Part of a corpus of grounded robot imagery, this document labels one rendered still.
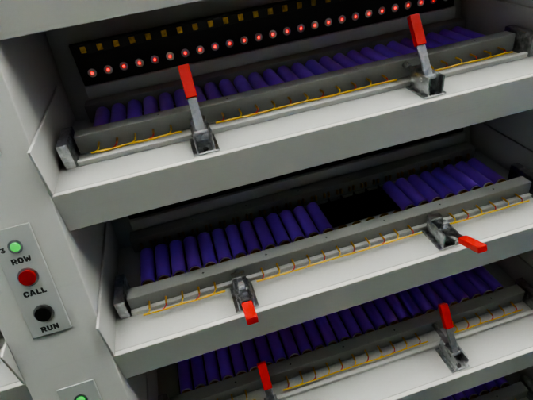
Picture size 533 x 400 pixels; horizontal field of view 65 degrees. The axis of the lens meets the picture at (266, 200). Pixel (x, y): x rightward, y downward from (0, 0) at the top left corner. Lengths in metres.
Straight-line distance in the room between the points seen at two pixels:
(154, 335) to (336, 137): 0.31
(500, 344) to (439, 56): 0.42
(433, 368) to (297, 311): 0.24
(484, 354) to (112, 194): 0.55
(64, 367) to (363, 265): 0.37
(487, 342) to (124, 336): 0.51
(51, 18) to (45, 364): 0.35
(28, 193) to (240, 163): 0.21
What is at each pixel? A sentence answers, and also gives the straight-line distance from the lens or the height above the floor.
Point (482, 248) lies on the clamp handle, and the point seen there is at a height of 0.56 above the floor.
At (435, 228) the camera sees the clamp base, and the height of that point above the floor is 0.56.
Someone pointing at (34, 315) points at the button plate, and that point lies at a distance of 0.51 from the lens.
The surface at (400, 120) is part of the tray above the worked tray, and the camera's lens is 0.50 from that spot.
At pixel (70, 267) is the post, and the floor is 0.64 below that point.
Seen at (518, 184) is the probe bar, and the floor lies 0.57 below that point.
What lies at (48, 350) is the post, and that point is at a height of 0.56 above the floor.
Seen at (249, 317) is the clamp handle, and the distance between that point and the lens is 0.44.
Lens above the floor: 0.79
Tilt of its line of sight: 17 degrees down
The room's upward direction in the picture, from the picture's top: 13 degrees counter-clockwise
